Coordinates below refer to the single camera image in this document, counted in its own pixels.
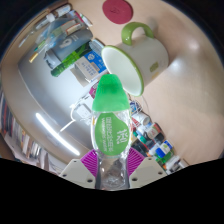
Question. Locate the magenta carton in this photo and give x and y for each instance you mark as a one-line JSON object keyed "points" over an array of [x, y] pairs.
{"points": [[93, 90]]}

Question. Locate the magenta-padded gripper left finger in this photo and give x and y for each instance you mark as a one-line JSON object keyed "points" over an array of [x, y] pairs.
{"points": [[77, 171]]}

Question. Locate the white under-shelf light bar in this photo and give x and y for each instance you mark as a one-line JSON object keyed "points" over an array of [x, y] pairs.
{"points": [[56, 133]]}

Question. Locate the flat round red coaster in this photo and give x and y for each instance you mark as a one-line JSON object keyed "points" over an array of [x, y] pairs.
{"points": [[117, 10]]}

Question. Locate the dark green glass bottle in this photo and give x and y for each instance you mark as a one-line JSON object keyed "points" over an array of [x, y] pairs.
{"points": [[71, 59]]}

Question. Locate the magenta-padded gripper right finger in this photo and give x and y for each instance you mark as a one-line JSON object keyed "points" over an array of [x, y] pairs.
{"points": [[148, 170]]}

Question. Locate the white mug with green rim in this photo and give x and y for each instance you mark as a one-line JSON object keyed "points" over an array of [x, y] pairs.
{"points": [[146, 56]]}

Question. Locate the clear green-capped water bottle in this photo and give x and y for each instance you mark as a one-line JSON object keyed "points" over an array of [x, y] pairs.
{"points": [[110, 133]]}

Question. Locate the blue and white box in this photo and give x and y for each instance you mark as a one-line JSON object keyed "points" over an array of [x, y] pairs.
{"points": [[90, 65]]}

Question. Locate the white power strip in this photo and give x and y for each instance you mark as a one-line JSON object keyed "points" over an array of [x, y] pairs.
{"points": [[81, 113]]}

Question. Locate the white bottle with blue cap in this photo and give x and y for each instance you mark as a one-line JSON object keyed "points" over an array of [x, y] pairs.
{"points": [[164, 148]]}

